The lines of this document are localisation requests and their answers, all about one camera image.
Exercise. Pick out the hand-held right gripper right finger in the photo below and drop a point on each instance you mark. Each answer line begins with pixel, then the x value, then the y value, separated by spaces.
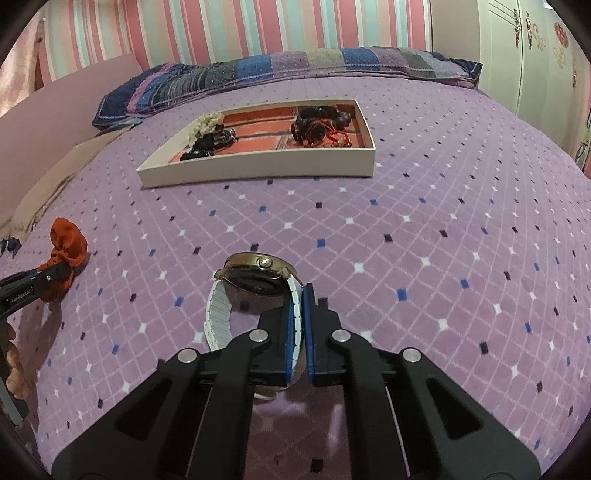
pixel 310 369

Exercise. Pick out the pink curtain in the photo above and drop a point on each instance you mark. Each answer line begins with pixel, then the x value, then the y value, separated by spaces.
pixel 23 69

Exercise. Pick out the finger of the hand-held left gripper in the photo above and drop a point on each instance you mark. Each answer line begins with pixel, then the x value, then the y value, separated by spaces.
pixel 23 295
pixel 27 277

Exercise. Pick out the beige cloth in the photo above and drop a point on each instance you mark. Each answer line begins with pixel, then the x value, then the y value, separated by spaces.
pixel 60 170

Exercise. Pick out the pink headboard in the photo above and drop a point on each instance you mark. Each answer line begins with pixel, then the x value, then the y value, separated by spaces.
pixel 55 106

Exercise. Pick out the cream scrunchie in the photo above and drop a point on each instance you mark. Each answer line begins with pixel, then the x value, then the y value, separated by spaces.
pixel 205 123

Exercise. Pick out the white decorated wardrobe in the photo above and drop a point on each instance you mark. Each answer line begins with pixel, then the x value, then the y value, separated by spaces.
pixel 531 83

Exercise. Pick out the small dark blue object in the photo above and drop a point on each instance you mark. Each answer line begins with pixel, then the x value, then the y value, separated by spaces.
pixel 11 244

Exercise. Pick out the striped patchwork pillow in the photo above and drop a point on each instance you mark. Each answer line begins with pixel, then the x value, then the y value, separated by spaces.
pixel 300 62

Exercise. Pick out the person's left hand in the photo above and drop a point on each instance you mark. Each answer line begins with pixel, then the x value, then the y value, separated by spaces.
pixel 18 374

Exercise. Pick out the orange scrunchie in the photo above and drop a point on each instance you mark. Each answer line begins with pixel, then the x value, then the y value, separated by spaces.
pixel 64 240

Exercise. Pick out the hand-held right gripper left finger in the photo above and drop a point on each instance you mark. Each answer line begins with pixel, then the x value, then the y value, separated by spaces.
pixel 291 350

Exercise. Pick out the white tray with orange lining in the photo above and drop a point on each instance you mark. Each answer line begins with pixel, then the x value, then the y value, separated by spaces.
pixel 258 168

